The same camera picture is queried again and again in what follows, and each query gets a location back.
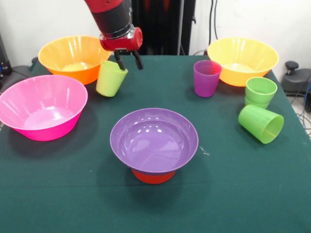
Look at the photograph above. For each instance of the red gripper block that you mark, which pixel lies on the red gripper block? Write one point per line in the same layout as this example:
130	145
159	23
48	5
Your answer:
121	43

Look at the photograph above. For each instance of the green plastic cup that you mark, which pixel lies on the green plastic cup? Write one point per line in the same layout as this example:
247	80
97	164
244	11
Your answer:
109	82
260	94
260	123

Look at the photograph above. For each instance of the large orange plastic bowl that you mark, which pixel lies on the large orange plastic bowl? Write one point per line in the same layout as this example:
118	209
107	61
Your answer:
68	53
243	53

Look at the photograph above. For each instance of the purple plastic bowl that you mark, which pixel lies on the purple plastic bowl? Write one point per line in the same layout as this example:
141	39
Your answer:
155	143

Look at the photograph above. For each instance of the large pink plastic bowl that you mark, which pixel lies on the large pink plastic bowl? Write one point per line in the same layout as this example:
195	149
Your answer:
41	121

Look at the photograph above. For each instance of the small red plastic bowl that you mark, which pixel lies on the small red plastic bowl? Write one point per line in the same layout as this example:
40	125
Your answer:
153	178

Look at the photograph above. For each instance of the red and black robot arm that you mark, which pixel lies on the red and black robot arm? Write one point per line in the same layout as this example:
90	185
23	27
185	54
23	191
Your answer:
113	19

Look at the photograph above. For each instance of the purple plastic cup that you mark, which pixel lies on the purple plastic cup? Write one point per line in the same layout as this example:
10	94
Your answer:
204	82

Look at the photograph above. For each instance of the grey round stand base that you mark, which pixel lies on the grey round stand base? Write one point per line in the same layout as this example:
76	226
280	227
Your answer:
20	71

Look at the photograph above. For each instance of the black equipment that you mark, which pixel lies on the black equipment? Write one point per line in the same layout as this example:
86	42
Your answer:
5	55

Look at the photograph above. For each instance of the dark green table cloth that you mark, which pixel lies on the dark green table cloth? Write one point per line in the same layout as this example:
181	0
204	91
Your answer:
73	194

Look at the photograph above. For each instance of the black knobbed stand base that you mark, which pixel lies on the black knobbed stand base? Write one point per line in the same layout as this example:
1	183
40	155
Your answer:
298	80

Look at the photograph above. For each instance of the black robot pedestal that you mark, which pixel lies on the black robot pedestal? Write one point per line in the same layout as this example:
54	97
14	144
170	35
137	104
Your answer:
162	24

